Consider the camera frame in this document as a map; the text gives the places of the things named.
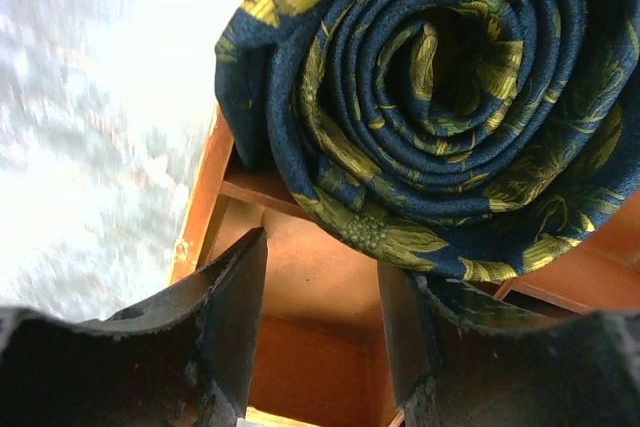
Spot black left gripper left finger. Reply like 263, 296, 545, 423
1, 228, 267, 426

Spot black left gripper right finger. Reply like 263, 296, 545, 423
378, 263, 639, 426

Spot wooden compartment tray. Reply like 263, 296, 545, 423
172, 0, 639, 426

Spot navy yellow floral rolled tie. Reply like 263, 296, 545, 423
215, 0, 639, 281

